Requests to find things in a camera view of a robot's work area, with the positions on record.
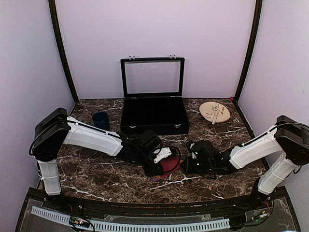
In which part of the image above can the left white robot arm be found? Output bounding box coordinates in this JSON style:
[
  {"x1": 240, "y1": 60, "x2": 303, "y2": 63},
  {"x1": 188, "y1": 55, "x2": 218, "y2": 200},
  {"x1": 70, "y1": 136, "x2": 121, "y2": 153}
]
[{"x1": 28, "y1": 108, "x2": 181, "y2": 211}]

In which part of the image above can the dark blue cup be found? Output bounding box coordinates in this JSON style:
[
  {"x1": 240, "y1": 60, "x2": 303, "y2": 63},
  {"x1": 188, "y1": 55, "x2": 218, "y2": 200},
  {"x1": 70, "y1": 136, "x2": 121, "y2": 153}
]
[{"x1": 92, "y1": 112, "x2": 110, "y2": 130}]

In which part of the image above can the black frame post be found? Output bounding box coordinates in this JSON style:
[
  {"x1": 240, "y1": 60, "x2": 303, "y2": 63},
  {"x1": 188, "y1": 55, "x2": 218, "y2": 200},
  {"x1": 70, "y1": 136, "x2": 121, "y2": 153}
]
[
  {"x1": 234, "y1": 0, "x2": 263, "y2": 104},
  {"x1": 48, "y1": 0, "x2": 79, "y2": 104}
]

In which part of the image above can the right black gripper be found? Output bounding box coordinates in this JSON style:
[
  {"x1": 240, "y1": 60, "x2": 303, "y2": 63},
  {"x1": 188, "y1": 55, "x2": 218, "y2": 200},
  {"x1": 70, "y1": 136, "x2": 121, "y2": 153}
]
[{"x1": 181, "y1": 156, "x2": 214, "y2": 173}]

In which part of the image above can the black storage box with lid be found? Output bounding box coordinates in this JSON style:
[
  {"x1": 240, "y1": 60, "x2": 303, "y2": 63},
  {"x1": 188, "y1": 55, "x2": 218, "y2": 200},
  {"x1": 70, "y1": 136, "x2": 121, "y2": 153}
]
[{"x1": 120, "y1": 56, "x2": 190, "y2": 135}]

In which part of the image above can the left black frame post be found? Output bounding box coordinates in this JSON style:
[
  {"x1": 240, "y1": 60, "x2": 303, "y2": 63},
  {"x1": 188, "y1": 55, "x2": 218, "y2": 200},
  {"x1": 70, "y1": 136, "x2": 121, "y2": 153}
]
[{"x1": 48, "y1": 0, "x2": 79, "y2": 104}]

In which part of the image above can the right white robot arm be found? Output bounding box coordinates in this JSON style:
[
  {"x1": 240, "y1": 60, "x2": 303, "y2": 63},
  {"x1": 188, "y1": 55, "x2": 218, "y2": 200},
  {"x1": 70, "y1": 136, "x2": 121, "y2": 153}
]
[{"x1": 181, "y1": 116, "x2": 309, "y2": 210}]

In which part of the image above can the maroon orange purple sock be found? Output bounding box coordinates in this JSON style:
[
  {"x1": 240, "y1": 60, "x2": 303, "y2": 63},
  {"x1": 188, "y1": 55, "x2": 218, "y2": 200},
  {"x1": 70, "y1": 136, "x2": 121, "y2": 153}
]
[{"x1": 152, "y1": 157, "x2": 183, "y2": 181}]

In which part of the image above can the black front rail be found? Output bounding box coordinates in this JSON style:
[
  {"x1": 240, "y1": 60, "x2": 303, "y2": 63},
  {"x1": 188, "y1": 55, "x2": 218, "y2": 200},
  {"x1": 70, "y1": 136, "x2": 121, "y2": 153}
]
[{"x1": 44, "y1": 194, "x2": 266, "y2": 217}]

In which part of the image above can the right black frame post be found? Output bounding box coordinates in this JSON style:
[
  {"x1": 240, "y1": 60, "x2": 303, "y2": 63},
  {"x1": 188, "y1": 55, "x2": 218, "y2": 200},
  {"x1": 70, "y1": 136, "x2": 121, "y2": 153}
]
[{"x1": 234, "y1": 0, "x2": 263, "y2": 104}]

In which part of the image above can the white slotted cable duct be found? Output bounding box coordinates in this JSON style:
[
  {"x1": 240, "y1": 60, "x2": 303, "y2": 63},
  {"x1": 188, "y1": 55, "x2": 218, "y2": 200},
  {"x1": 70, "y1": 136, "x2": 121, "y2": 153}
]
[{"x1": 30, "y1": 206, "x2": 230, "y2": 232}]

